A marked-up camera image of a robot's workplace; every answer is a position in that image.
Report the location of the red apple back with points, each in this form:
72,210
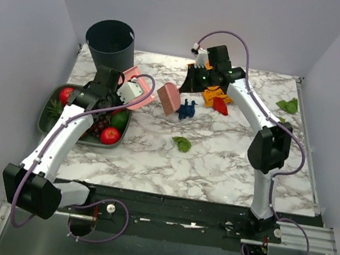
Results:
64,94

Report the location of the dark grey waste bin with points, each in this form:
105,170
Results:
111,44

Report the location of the blue paper scrap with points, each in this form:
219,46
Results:
186,110

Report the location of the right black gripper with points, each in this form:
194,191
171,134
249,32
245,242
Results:
190,85

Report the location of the green lime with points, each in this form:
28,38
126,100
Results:
119,120

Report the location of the dark grape bunch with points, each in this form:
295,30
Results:
99,125

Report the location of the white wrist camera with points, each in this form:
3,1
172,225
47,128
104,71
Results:
129,91
200,54

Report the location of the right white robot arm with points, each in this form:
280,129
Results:
271,145

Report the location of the green paper scrap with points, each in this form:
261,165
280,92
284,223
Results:
183,144
290,106

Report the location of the aluminium frame rail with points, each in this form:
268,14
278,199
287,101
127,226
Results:
284,233

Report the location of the red apple front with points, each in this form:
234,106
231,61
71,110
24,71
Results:
110,136

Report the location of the pink hand brush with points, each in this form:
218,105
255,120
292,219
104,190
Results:
169,97

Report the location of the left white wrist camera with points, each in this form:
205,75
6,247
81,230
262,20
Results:
129,91

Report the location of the pink dustpan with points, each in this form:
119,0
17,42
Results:
130,75

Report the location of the grey fruit tray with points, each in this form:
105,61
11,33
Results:
52,110

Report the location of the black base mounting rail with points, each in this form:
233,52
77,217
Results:
176,208

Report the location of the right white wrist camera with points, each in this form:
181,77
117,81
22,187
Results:
200,54

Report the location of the red paper scrap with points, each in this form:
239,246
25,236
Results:
220,106

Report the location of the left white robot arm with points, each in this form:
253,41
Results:
58,135

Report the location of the orange chips bag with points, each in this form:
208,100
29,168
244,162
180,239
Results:
217,90

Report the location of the red apple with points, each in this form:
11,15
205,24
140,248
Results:
110,136
64,94

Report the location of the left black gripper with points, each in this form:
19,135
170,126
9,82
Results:
119,101

